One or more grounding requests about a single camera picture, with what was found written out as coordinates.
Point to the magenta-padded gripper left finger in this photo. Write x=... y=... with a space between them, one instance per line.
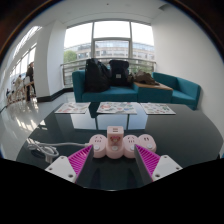
x=63 y=168

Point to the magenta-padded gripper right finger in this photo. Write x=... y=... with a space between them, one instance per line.
x=165 y=168

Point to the pink charger block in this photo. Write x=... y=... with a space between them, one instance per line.
x=115 y=135

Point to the pink power strip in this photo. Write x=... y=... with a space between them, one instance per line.
x=100 y=146

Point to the small sticker sheet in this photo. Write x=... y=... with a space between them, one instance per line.
x=72 y=108

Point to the teal side table wooden top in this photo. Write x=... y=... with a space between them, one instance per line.
x=153 y=94

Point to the teal armchair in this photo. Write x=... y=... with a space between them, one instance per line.
x=185 y=90

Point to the teal sofa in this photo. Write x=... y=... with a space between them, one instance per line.
x=110 y=95

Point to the group of wooden chairs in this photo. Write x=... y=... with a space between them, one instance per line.
x=16 y=91

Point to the brown jacket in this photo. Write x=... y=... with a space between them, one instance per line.
x=144 y=78

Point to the person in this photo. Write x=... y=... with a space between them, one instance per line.
x=30 y=80

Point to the large black backpack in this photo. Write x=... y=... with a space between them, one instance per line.
x=96 y=76

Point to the black backpack with label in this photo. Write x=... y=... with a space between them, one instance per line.
x=119 y=73

